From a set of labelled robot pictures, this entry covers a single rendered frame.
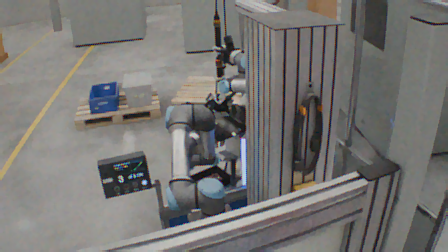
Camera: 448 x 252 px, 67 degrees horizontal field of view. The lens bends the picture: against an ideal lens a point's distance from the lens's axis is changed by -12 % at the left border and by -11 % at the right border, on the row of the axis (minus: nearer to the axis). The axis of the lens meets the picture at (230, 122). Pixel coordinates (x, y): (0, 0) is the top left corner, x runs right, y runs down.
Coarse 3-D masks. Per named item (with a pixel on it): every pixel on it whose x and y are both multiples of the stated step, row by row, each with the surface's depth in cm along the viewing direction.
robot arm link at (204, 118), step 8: (200, 112) 187; (208, 112) 191; (200, 120) 188; (208, 120) 190; (200, 128) 194; (208, 128) 194; (200, 136) 204; (208, 136) 200; (208, 144) 206; (208, 152) 211; (216, 152) 221; (200, 160) 219; (208, 160) 217; (216, 160) 219
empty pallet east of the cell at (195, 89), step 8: (192, 80) 601; (200, 80) 600; (208, 80) 599; (184, 88) 572; (192, 88) 571; (200, 88) 570; (208, 88) 568; (176, 96) 547; (184, 96) 545; (192, 96) 544; (200, 96) 543; (240, 96) 538; (176, 104) 533
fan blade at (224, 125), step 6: (216, 120) 242; (222, 120) 242; (228, 120) 242; (234, 120) 242; (216, 126) 238; (222, 126) 236; (228, 126) 236; (234, 126) 235; (240, 126) 235; (222, 132) 232; (228, 132) 231; (234, 132) 230; (240, 132) 229; (222, 138) 229; (228, 138) 228
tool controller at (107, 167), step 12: (120, 156) 198; (132, 156) 195; (144, 156) 195; (108, 168) 189; (120, 168) 191; (132, 168) 193; (144, 168) 196; (108, 180) 190; (132, 180) 195; (108, 192) 191; (120, 192) 193; (132, 192) 196
